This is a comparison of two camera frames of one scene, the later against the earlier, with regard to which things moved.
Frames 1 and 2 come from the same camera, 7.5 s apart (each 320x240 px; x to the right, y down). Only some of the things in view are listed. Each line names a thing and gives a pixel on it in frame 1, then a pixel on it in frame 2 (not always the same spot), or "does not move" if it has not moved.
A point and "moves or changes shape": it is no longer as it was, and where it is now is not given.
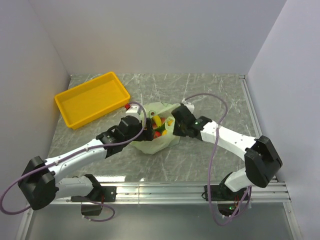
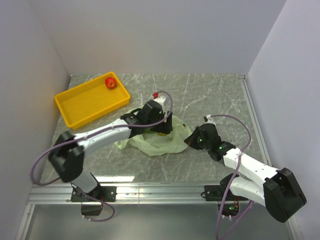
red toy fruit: [157, 133] to [110, 83]
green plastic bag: [167, 140] moves or changes shape
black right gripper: [177, 132] to [191, 141]
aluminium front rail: [177, 194] does not move
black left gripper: [146, 134] to [164, 127]
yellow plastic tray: [88, 100] does not move
